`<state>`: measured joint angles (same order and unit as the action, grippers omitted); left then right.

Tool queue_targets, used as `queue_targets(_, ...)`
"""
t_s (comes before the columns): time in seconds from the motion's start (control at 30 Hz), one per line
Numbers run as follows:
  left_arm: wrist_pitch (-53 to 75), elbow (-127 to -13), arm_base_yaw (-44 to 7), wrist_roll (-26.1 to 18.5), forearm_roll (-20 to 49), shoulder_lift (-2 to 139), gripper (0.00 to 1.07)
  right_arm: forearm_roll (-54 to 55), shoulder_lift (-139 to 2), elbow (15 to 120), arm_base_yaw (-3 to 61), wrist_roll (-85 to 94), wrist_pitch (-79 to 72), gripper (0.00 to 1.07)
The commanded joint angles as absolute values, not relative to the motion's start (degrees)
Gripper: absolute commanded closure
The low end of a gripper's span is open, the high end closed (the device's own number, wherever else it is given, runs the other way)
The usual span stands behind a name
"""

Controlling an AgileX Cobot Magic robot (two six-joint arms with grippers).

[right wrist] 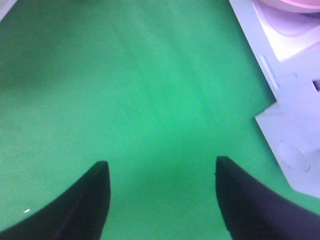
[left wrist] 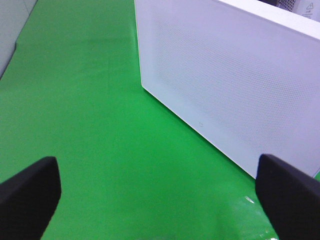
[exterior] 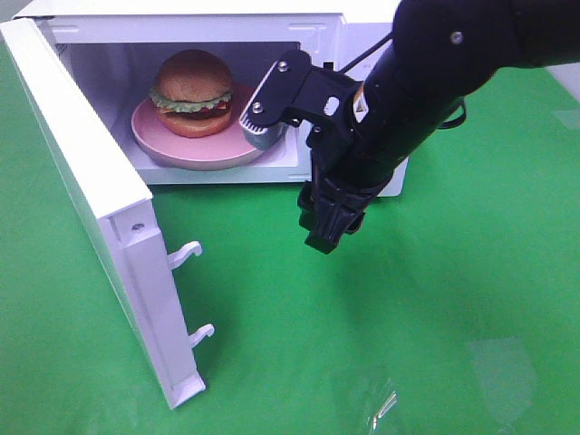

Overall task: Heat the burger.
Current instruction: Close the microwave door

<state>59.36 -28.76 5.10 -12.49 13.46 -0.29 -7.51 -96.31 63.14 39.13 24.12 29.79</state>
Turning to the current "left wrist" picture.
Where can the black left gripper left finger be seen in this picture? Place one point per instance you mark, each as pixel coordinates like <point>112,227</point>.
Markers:
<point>29,199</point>

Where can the white microwave oven body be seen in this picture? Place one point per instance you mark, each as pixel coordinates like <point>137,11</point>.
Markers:
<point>307,8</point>

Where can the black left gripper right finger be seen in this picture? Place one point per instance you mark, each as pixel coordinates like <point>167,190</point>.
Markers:
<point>289,198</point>

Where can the white microwave door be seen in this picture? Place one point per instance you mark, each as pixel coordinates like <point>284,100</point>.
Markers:
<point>242,73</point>

